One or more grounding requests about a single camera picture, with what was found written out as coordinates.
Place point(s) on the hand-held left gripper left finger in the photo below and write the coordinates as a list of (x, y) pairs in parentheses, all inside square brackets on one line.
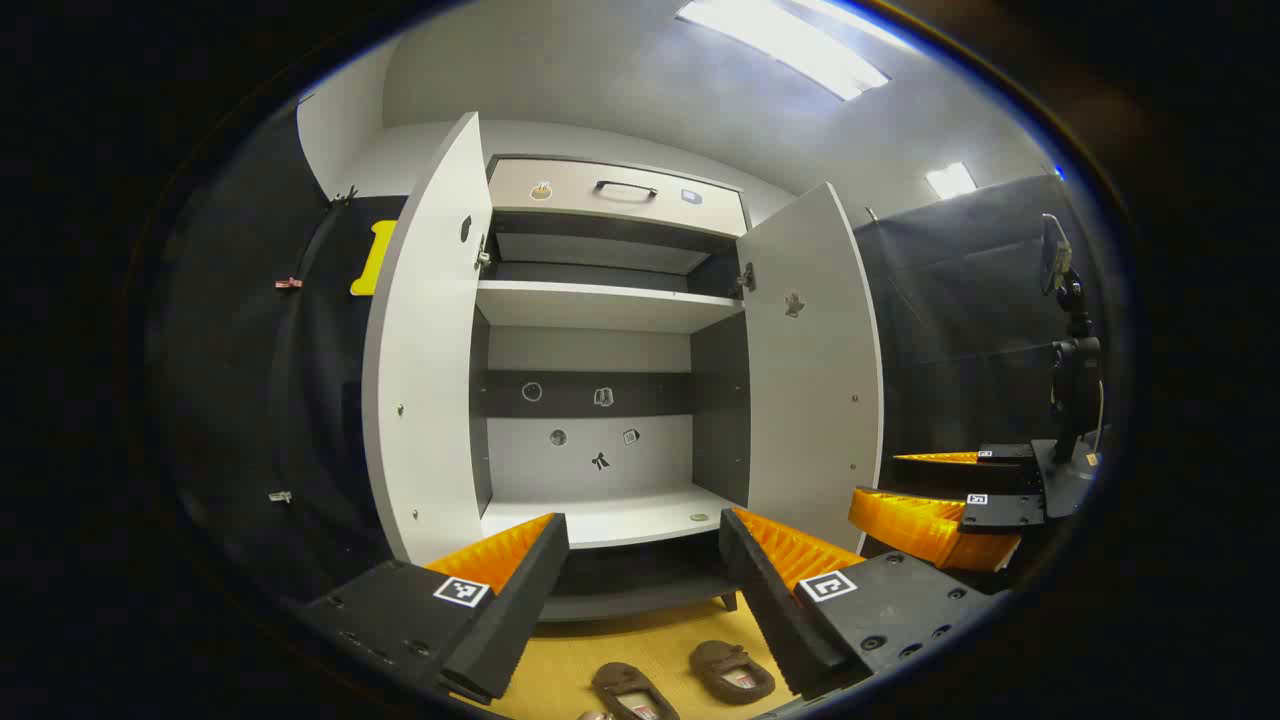
[(520, 610)]

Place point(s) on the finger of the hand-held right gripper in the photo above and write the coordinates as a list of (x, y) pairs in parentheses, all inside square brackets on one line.
[(1000, 475), (920, 530)]

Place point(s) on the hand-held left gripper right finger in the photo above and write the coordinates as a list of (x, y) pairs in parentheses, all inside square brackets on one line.
[(770, 610)]

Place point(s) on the brown fuzzy shoe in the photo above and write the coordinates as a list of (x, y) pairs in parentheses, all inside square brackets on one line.
[(725, 665), (620, 685)]

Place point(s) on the white cabinet door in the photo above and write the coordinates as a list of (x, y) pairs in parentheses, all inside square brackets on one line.
[(810, 400), (430, 350)]

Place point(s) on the white grey shoe cabinet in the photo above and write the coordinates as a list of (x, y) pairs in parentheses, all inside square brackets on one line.
[(590, 350)]

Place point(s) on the metal door hinge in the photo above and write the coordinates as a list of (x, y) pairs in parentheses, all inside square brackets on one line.
[(483, 255), (743, 280)]

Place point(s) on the white cabinet shelf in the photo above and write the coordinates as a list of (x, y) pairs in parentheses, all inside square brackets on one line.
[(600, 305)]

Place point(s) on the beige cabinet drawer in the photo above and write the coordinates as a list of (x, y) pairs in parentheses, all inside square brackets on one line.
[(600, 212)]

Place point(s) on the black backdrop cloth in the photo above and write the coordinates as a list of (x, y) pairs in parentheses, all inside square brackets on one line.
[(250, 400), (960, 330)]

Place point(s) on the small ceiling light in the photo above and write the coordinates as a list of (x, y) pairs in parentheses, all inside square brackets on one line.
[(950, 181)]

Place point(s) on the small black clip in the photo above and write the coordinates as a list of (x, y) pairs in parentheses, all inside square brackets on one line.
[(345, 195)]

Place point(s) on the long ceiling light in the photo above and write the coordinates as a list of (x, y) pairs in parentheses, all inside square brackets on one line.
[(790, 45)]

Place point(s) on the camera on black tripod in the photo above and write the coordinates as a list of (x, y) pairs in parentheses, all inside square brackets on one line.
[(1078, 360)]

